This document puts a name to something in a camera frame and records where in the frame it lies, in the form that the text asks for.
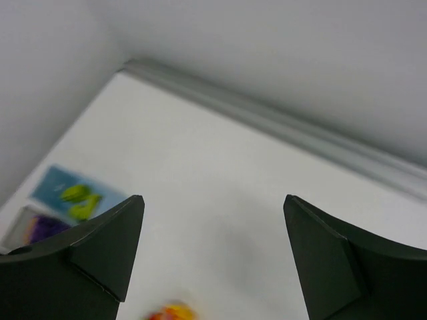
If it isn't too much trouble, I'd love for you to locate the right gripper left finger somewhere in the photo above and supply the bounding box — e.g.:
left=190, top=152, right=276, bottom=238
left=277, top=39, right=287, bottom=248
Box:
left=1, top=195, right=145, bottom=320

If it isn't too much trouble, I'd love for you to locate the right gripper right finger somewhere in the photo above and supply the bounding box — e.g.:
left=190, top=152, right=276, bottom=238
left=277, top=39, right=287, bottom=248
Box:
left=284, top=195, right=426, bottom=319

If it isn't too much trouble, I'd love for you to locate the green red orange lego stack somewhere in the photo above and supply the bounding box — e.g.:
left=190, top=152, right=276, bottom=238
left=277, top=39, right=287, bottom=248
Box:
left=142, top=301, right=199, bottom=320

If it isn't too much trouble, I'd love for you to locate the purple round lego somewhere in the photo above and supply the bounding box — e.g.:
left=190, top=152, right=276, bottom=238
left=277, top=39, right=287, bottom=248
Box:
left=24, top=215, right=71, bottom=245

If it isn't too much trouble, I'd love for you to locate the lime green lego brick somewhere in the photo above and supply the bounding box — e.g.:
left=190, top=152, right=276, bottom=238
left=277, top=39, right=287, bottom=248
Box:
left=60, top=184, right=91, bottom=203

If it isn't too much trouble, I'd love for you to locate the grey plastic bin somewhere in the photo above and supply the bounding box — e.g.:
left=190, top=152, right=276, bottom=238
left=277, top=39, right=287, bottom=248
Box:
left=1, top=205, right=72, bottom=254

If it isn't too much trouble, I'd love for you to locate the blue plastic bin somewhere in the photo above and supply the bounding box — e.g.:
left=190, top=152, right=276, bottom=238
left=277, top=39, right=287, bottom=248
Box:
left=30, top=165, right=128, bottom=225

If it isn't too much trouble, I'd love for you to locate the grey aluminium frame rail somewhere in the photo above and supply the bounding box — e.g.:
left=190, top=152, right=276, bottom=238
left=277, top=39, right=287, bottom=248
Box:
left=122, top=59, right=426, bottom=201

